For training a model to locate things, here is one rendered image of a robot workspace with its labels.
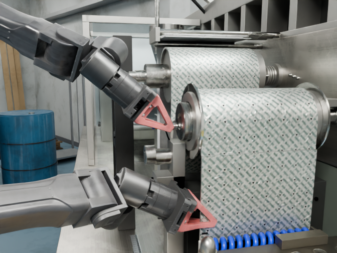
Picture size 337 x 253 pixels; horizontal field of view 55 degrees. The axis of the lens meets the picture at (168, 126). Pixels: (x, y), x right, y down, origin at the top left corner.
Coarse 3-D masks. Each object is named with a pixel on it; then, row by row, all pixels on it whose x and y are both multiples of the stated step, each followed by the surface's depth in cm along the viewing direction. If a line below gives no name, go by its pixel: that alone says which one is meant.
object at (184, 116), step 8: (184, 104) 61; (176, 112) 66; (184, 112) 60; (192, 112) 60; (176, 120) 66; (184, 120) 60; (192, 120) 60; (184, 128) 60; (192, 128) 60; (184, 136) 61
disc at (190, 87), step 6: (192, 84) 61; (186, 90) 65; (192, 90) 61; (198, 90) 59; (198, 96) 58; (198, 102) 58; (198, 108) 58; (198, 114) 58; (198, 132) 58; (198, 138) 58; (198, 144) 59; (186, 150) 67; (198, 150) 59; (192, 156) 63
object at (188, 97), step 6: (186, 96) 64; (192, 96) 60; (312, 96) 65; (192, 102) 60; (318, 102) 64; (192, 108) 60; (318, 108) 64; (318, 114) 63; (198, 120) 58; (318, 120) 63; (198, 126) 58; (318, 126) 64; (318, 132) 64; (192, 138) 61; (186, 144) 65; (192, 144) 61; (192, 150) 62
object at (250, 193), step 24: (216, 168) 59; (240, 168) 60; (264, 168) 61; (288, 168) 63; (312, 168) 64; (216, 192) 60; (240, 192) 61; (264, 192) 62; (288, 192) 64; (312, 192) 65; (216, 216) 61; (240, 216) 62; (264, 216) 63; (288, 216) 65
